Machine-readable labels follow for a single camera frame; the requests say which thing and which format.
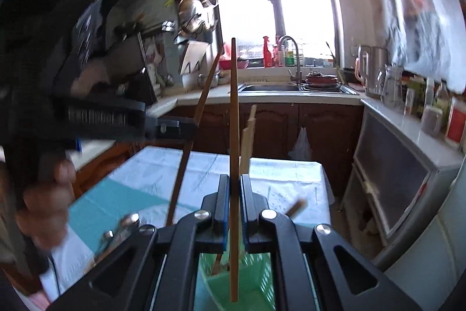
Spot green utensil holder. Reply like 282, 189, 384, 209
195, 248, 278, 311

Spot glass jar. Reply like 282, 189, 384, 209
404, 87, 418, 115

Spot tree print tablecloth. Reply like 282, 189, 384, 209
40, 146, 333, 297

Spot steel electric kettle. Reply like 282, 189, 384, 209
354, 45, 389, 99

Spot hanging plastic bag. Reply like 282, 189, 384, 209
289, 126, 313, 163

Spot brown wooden chopstick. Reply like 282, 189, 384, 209
228, 37, 240, 303

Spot white bottle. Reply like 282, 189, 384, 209
424, 77, 436, 108

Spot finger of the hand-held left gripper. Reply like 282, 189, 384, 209
146, 116, 199, 143

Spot dark slim chopstick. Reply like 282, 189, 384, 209
165, 45, 225, 226

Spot green box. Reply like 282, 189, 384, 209
411, 77, 427, 105

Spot red basin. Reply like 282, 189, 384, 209
218, 58, 250, 70

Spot red pot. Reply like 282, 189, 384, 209
305, 71, 340, 92

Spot wooden lower cabinets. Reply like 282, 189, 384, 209
73, 103, 365, 196

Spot oil bottle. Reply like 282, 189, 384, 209
435, 81, 451, 115

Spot small steel spoon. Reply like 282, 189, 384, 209
98, 230, 116, 254

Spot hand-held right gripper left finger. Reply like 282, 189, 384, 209
47, 174, 232, 311

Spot red spray bottle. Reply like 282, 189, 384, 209
262, 36, 273, 68

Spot pink bottle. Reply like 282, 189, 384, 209
273, 36, 285, 68

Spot glass pitcher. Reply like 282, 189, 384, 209
380, 65, 405, 110

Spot plastic wall sheet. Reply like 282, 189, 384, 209
378, 0, 466, 95

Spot steel bowl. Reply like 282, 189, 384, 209
197, 72, 220, 88

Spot steel sink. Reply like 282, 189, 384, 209
238, 83, 301, 93

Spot white cutting board rack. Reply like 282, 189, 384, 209
178, 41, 211, 77

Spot hanging steel pots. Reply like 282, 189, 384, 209
172, 0, 220, 43

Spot window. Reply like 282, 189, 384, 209
207, 0, 342, 70

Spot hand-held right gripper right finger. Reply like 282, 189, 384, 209
240, 174, 423, 311

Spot person's left hand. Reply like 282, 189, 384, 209
21, 159, 78, 250

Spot steel faucet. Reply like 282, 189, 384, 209
278, 36, 305, 85

